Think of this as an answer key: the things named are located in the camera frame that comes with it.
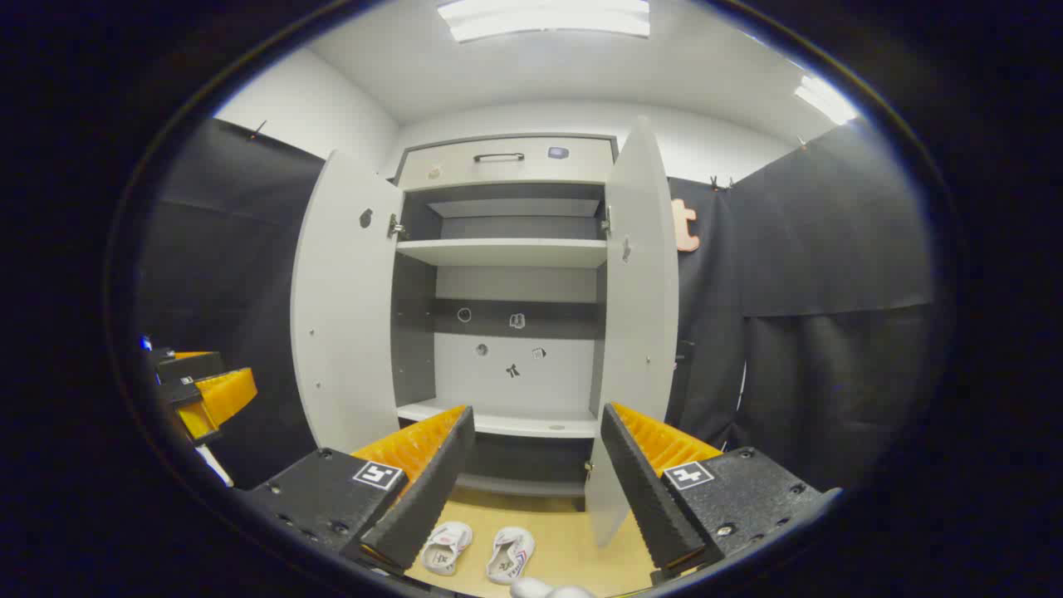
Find grey white shoe cabinet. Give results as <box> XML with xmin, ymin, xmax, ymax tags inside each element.
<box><xmin>390</xmin><ymin>133</ymin><xmax>620</xmax><ymax>499</ymax></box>

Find white papers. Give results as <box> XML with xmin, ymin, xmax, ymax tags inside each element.
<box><xmin>195</xmin><ymin>444</ymin><xmax>235</xmax><ymax>488</ymax></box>

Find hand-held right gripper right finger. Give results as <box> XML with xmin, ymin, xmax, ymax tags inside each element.
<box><xmin>600</xmin><ymin>402</ymin><xmax>841</xmax><ymax>581</ymax></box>

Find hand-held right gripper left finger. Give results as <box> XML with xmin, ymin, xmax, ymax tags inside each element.
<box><xmin>241</xmin><ymin>404</ymin><xmax>477</xmax><ymax>576</ymax></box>

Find white shoe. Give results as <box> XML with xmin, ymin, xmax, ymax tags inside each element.
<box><xmin>486</xmin><ymin>527</ymin><xmax>536</xmax><ymax>585</ymax></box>
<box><xmin>420</xmin><ymin>521</ymin><xmax>473</xmax><ymax>576</ymax></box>

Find white shoe cabinet door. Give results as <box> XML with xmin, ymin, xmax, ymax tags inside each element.
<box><xmin>584</xmin><ymin>116</ymin><xmax>680</xmax><ymax>549</ymax></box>
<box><xmin>291</xmin><ymin>149</ymin><xmax>405</xmax><ymax>456</ymax></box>

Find large ceiling light panel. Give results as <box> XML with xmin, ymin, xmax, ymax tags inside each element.
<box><xmin>436</xmin><ymin>0</ymin><xmax>651</xmax><ymax>42</ymax></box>

